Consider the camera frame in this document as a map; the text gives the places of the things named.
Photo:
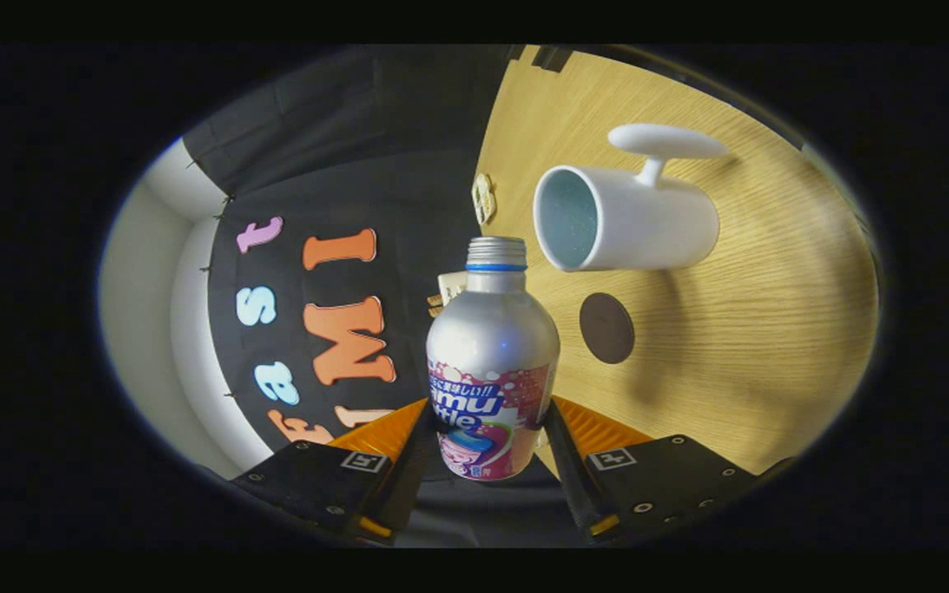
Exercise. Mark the small white divided tray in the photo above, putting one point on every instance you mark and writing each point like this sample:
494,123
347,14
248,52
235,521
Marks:
483,198

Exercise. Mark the small black clamp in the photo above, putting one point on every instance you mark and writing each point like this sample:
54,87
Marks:
554,58

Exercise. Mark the round brown coaster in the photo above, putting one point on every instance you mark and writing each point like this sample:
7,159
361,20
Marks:
607,328

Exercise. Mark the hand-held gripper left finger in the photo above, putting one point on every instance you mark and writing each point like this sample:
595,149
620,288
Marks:
318,486

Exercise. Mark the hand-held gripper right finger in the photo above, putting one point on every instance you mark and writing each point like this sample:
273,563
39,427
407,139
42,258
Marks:
664,482

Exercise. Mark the brown toast slice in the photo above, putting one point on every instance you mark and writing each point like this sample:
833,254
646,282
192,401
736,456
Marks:
436,306

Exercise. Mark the white cup blue inside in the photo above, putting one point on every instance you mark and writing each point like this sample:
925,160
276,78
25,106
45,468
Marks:
656,226

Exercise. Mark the black backdrop cloth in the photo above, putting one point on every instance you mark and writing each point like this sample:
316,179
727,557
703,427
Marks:
359,165

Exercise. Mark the white toaster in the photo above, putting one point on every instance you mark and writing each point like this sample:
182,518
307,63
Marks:
451,287

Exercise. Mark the wooden table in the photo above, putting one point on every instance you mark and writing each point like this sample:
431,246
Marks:
738,354

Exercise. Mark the silver juice bottle pink label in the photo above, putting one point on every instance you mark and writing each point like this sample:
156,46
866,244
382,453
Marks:
491,346

